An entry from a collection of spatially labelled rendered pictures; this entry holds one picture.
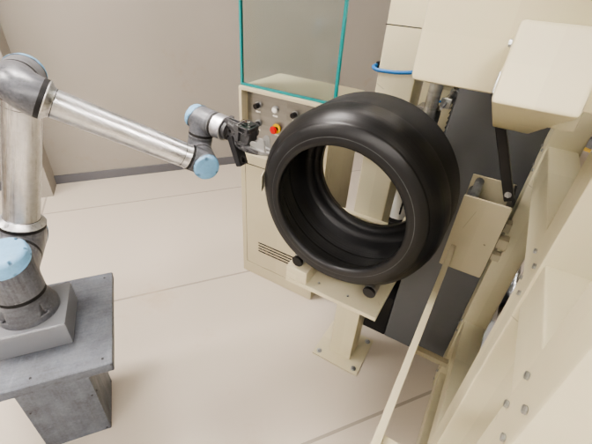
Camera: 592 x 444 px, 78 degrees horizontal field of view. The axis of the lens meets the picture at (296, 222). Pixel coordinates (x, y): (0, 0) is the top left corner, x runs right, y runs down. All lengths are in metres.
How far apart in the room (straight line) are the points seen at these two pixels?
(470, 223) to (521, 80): 0.88
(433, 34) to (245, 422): 1.76
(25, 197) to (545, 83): 1.46
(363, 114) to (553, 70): 0.54
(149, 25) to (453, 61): 3.18
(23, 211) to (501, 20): 1.46
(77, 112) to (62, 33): 2.45
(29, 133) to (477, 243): 1.51
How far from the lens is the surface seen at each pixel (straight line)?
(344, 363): 2.17
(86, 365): 1.55
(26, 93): 1.25
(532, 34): 0.56
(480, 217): 1.36
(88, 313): 1.72
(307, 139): 1.04
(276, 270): 2.45
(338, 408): 2.04
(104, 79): 3.73
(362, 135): 0.97
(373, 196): 1.50
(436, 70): 0.67
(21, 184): 1.51
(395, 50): 1.34
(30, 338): 1.61
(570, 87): 0.55
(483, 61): 0.66
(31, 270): 1.51
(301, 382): 2.09
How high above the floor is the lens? 1.77
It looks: 34 degrees down
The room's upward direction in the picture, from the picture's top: 4 degrees clockwise
